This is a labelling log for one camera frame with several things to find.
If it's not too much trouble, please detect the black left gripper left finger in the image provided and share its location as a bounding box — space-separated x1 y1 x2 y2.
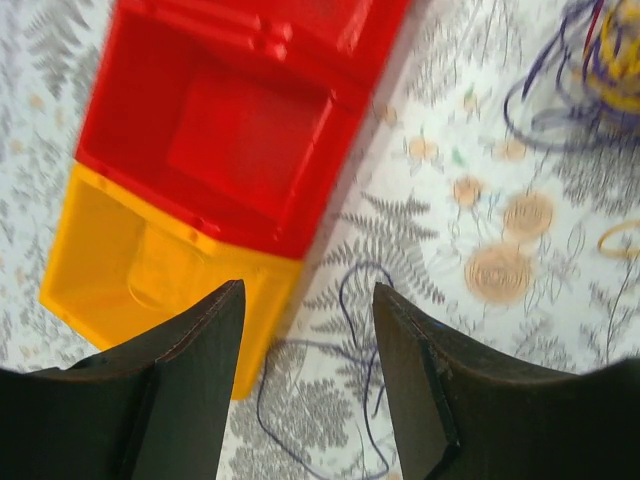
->
1 280 245 480

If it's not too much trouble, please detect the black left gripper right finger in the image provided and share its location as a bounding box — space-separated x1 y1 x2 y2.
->
373 284 639 480

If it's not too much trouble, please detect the purple thin cable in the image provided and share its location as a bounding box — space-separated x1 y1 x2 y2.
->
255 0 640 476

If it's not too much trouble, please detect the yellow thin cable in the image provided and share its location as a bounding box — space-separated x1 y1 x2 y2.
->
597 0 640 259

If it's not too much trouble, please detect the yellow plastic bin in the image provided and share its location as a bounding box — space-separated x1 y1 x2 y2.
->
40 163 302 400

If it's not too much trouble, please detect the red plastic bin middle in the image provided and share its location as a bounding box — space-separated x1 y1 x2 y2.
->
76 1 376 258

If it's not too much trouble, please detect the red plastic bin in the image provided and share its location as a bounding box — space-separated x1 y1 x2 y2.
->
76 1 376 258
294 0 410 87

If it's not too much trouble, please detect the red plastic bin right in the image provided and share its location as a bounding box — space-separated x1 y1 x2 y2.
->
294 0 410 87

